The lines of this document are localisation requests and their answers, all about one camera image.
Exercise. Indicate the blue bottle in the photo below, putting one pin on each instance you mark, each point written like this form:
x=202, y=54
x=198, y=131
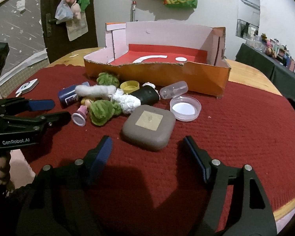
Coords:
x=67, y=95

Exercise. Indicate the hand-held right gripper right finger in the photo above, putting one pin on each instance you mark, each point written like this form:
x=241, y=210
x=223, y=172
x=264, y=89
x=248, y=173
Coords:
x=195, y=153

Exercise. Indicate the pink doll figurine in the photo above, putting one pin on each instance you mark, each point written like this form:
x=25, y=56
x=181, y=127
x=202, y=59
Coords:
x=80, y=116

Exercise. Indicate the red tablecloth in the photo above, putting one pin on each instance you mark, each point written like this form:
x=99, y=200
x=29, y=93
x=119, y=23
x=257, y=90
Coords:
x=162, y=177

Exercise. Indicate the row of cosmetic bottles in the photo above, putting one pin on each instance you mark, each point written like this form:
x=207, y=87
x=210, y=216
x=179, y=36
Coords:
x=285, y=54

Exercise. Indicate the wall mirror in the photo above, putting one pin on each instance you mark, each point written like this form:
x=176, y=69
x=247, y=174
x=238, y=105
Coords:
x=248, y=12

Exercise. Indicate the clear plastic capsule container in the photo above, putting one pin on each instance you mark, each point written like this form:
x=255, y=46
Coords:
x=174, y=89

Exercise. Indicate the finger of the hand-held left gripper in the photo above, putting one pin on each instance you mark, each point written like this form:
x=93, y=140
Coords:
x=56, y=118
x=41, y=105

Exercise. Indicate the clear plastic bag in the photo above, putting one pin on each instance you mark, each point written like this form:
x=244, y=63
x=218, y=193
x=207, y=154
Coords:
x=62, y=13

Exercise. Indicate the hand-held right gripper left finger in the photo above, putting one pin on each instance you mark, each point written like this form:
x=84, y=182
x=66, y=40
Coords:
x=104, y=152

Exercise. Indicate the black roll with white cotton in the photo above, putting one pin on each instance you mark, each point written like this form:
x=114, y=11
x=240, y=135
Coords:
x=147, y=97

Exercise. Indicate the clear round lid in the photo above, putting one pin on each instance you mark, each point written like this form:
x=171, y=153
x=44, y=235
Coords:
x=185, y=108

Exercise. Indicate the orange cardboard box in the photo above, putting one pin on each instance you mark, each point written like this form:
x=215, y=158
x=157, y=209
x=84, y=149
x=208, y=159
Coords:
x=199, y=78

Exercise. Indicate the white fluffy star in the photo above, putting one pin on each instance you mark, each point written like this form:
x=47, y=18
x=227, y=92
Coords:
x=93, y=91

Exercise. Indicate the grey square case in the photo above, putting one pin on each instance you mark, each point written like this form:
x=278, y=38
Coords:
x=147, y=137

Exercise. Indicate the dark door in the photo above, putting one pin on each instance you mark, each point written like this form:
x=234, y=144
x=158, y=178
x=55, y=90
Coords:
x=45, y=49

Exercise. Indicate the green plush toy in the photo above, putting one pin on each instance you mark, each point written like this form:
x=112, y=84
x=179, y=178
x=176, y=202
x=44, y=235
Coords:
x=84, y=1

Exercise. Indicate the metal pole with red tip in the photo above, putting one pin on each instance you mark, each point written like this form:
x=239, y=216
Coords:
x=133, y=11

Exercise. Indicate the green fuzzy pompom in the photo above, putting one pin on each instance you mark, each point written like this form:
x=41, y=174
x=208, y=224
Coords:
x=102, y=111
x=108, y=78

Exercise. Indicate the person's left hand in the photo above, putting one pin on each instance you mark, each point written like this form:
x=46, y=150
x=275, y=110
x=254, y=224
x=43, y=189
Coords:
x=1, y=172

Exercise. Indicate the white square device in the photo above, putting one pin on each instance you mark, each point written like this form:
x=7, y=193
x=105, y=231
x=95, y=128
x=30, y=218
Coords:
x=27, y=86

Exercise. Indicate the side table with dark cloth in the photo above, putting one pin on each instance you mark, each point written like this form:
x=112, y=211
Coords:
x=255, y=59

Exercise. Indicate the yellow bottle cap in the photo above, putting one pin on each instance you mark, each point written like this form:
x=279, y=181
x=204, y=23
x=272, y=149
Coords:
x=129, y=86

